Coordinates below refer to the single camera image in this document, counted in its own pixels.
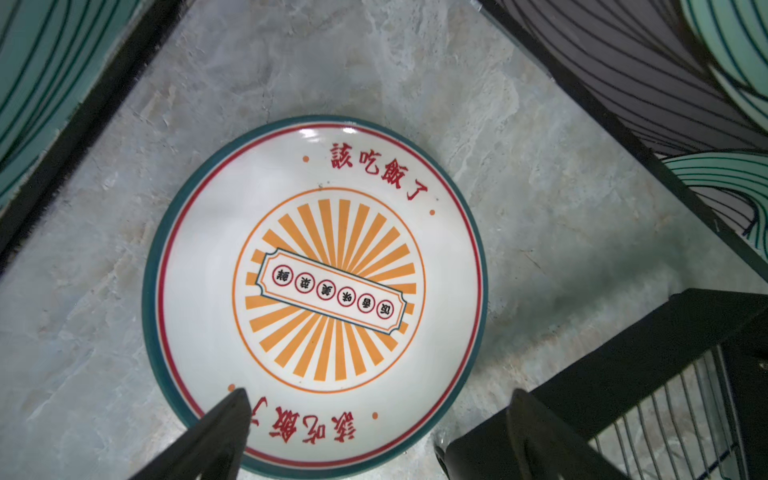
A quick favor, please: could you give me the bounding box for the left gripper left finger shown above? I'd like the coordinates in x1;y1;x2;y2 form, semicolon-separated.
133;388;251;479

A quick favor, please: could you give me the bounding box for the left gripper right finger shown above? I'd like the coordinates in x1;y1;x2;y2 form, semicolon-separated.
507;389;626;479

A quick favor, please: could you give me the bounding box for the black wire dish rack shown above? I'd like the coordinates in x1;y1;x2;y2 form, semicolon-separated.
435;289;767;479

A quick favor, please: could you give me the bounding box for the orange sunburst plate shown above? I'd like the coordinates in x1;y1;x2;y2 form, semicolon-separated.
142;115;488;479

